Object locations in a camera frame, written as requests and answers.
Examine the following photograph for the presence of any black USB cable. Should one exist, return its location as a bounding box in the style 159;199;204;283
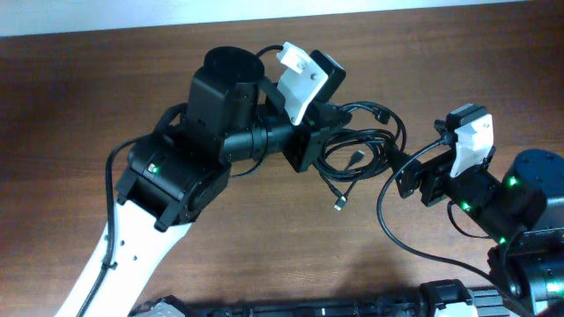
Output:
313;100;409;211

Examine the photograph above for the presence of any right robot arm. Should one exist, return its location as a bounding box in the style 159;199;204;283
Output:
389;149;563;314

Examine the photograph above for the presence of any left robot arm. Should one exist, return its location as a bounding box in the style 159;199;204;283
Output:
59;43;351;316

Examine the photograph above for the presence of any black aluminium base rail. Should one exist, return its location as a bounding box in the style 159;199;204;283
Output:
131;279;499;317

